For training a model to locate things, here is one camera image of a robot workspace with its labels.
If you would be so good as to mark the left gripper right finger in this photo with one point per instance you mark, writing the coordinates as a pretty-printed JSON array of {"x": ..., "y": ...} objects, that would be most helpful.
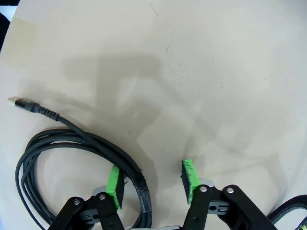
[{"x": 190, "y": 177}]

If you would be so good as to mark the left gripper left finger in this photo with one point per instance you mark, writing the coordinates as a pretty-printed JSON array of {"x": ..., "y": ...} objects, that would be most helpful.
[{"x": 112, "y": 187}]

